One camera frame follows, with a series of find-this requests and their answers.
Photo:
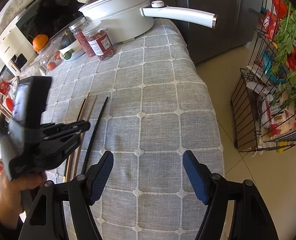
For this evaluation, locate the person's left hand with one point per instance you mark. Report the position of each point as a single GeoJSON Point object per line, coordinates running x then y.
{"type": "Point", "coordinates": [10, 196]}

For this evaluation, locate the grey refrigerator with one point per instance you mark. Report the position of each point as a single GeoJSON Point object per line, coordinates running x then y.
{"type": "Point", "coordinates": [236, 22]}

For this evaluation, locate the grey checked tablecloth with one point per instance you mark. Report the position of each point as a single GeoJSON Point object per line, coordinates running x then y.
{"type": "Point", "coordinates": [158, 108]}

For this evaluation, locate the black wire storage rack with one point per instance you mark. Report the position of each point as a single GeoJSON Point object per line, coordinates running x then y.
{"type": "Point", "coordinates": [261, 124]}

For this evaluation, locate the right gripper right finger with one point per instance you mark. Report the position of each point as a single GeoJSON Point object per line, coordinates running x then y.
{"type": "Point", "coordinates": [199, 177]}

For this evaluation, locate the orange tangerine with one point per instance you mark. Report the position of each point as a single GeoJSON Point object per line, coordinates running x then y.
{"type": "Point", "coordinates": [39, 42]}

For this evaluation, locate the white electric pot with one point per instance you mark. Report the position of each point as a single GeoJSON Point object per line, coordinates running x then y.
{"type": "Point", "coordinates": [127, 19]}

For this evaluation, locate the dark green squash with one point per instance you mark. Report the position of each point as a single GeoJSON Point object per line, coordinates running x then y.
{"type": "Point", "coordinates": [67, 39]}

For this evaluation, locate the jar of red goji berries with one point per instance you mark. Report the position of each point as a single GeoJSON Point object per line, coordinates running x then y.
{"type": "Point", "coordinates": [76, 27]}

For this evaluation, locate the red labelled snack jar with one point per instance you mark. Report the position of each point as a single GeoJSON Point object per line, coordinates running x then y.
{"type": "Point", "coordinates": [5, 87]}

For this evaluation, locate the green leafy vegetable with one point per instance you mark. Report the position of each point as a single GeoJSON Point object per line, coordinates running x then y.
{"type": "Point", "coordinates": [284, 38]}

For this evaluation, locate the labelled jar of dried fruit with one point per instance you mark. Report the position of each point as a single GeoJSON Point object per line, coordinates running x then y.
{"type": "Point", "coordinates": [99, 40]}

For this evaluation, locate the black chopstick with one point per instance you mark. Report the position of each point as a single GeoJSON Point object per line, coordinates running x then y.
{"type": "Point", "coordinates": [89, 149]}

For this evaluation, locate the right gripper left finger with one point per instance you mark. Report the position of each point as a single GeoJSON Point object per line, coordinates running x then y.
{"type": "Point", "coordinates": [97, 177]}

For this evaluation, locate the cream air fryer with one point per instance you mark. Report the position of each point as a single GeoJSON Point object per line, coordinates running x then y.
{"type": "Point", "coordinates": [16, 51]}

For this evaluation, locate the black microwave oven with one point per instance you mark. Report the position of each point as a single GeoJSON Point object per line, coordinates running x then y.
{"type": "Point", "coordinates": [47, 17]}

